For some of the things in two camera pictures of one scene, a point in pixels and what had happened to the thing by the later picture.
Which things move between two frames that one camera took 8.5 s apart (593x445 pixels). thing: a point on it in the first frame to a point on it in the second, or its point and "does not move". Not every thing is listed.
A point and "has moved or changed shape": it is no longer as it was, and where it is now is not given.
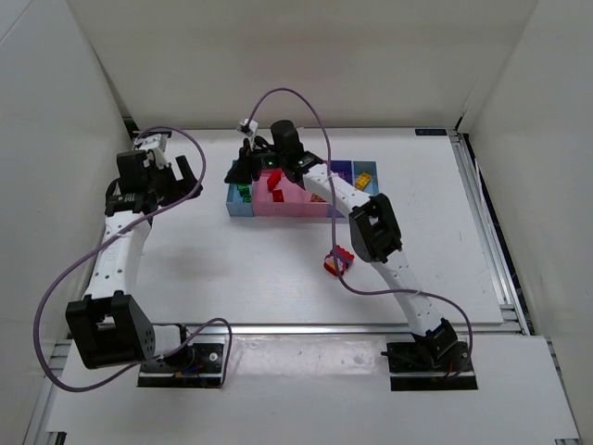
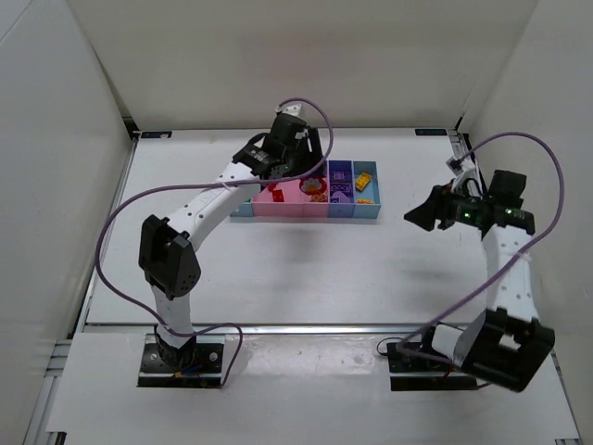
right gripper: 250,163 to 444,209
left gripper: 168,179 to 306,155
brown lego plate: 316,197 does not move
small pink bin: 312,209 does not move
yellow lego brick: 362,180 does not move
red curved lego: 278,196 does not move
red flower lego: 329,264 has moved or changed shape
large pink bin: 296,197 does not move
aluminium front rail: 335,328 does not move
